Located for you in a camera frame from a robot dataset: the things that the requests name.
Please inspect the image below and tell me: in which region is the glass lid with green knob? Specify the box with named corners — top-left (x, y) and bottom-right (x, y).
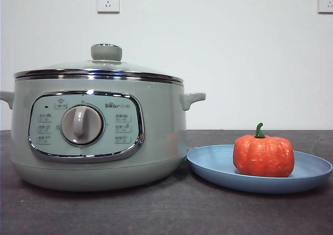
top-left (14, 44), bottom-right (184, 82)

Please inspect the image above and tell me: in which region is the orange toy pumpkin green stem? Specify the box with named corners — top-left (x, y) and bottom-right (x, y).
top-left (233, 122), bottom-right (296, 178)

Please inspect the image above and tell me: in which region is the pale green electric steamer pot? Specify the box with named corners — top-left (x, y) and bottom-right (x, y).
top-left (0, 75), bottom-right (207, 193)

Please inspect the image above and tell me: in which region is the blue round plate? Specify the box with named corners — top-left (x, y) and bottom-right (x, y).
top-left (186, 144), bottom-right (333, 195)

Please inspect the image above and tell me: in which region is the white wall socket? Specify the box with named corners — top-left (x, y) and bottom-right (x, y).
top-left (97, 0), bottom-right (121, 14)
top-left (317, 0), bottom-right (333, 14)

